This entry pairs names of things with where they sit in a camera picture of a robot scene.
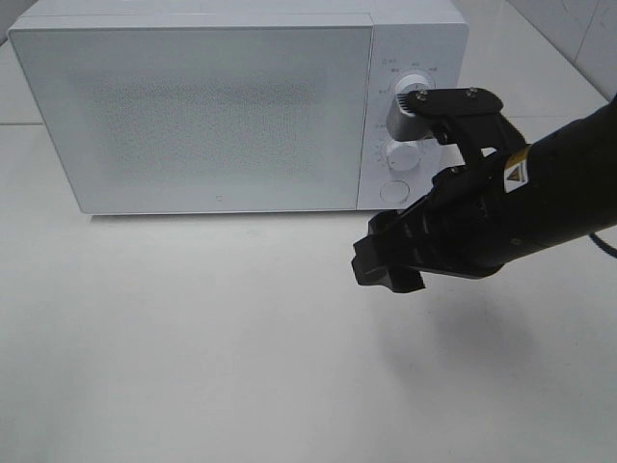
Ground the white microwave oven body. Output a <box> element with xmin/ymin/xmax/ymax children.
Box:
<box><xmin>8</xmin><ymin>1</ymin><xmax>469</xmax><ymax>211</ymax></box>

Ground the white microwave door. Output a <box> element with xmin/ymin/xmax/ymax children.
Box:
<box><xmin>11</xmin><ymin>27</ymin><xmax>371</xmax><ymax>214</ymax></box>

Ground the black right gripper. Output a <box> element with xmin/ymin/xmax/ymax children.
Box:
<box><xmin>351</xmin><ymin>151</ymin><xmax>509</xmax><ymax>293</ymax></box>

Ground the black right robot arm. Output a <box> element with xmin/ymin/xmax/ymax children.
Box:
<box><xmin>352</xmin><ymin>88</ymin><xmax>616</xmax><ymax>293</ymax></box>

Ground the round white door button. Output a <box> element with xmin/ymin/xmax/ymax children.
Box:
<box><xmin>380</xmin><ymin>180</ymin><xmax>410</xmax><ymax>204</ymax></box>

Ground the upper white power knob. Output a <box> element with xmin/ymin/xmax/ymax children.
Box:
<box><xmin>392</xmin><ymin>70</ymin><xmax>434</xmax><ymax>95</ymax></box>

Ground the white timer knob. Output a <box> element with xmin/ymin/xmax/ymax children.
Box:
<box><xmin>385</xmin><ymin>140</ymin><xmax>421</xmax><ymax>172</ymax></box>

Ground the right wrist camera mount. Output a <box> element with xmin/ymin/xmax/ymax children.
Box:
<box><xmin>387</xmin><ymin>88</ymin><xmax>526</xmax><ymax>164</ymax></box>

